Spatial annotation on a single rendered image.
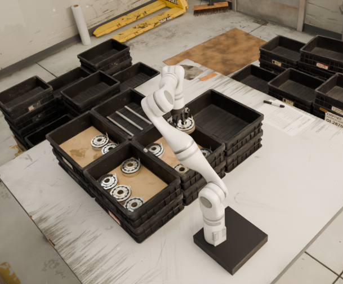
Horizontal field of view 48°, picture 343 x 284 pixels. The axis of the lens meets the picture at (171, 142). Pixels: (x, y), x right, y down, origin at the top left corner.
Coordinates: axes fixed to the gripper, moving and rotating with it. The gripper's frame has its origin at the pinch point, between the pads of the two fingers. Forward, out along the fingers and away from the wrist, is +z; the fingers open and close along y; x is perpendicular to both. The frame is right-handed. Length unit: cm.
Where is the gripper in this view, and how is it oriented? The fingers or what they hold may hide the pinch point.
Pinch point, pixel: (179, 127)
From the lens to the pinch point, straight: 192.3
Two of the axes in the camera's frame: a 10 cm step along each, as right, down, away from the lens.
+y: 7.4, -5.0, 4.4
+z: 1.1, 7.4, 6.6
